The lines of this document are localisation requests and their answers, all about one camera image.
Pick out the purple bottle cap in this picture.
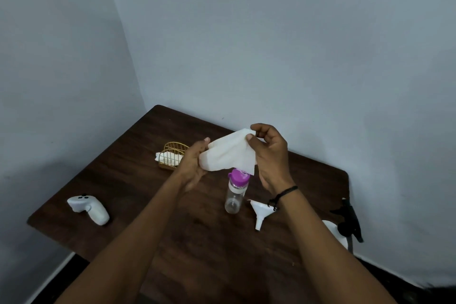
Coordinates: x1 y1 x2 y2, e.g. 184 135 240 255
228 168 251 188

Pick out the person's left forearm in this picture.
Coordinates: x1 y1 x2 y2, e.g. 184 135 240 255
55 173 190 304

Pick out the clear bottle with purple lid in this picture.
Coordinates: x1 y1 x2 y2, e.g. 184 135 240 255
224 181 249 215

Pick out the white spray bottle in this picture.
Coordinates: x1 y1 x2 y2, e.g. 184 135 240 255
322 220 349 251

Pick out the dark wooden table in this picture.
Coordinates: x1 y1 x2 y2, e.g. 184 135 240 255
27 104 351 304

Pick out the person's left hand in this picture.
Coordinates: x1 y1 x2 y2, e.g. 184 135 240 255
175 137 212 193

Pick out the black wristband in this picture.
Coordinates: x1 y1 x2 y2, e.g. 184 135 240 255
267 185 300 212

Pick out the white napkin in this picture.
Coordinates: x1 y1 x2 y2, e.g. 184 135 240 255
198 128 257 177

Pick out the black spray nozzle with tube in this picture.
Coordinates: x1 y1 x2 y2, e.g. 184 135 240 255
329 197 365 255

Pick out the person's right forearm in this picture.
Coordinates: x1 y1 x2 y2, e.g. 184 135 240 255
276 188 398 304

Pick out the person's right hand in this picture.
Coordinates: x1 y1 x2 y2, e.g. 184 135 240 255
245 123 295 197

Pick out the white handheld controller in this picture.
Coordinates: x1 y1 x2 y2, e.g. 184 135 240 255
66 194 111 227

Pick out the gold wire napkin holder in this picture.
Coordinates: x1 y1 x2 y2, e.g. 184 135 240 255
158 142 190 171

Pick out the white plastic funnel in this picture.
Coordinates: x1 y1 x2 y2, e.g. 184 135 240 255
248 199 277 232

